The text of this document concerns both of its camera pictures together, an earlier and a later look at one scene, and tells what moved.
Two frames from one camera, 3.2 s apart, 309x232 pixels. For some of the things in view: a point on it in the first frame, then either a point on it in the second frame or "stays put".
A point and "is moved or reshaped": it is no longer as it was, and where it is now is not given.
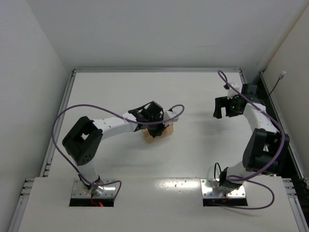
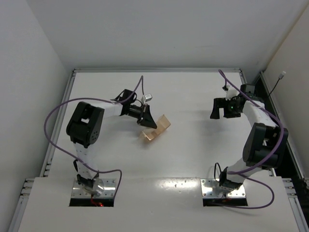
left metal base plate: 79,190 stays put
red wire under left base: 97,204 stays put
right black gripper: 221,104 stays put
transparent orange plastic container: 166,133 is moved or reshaped
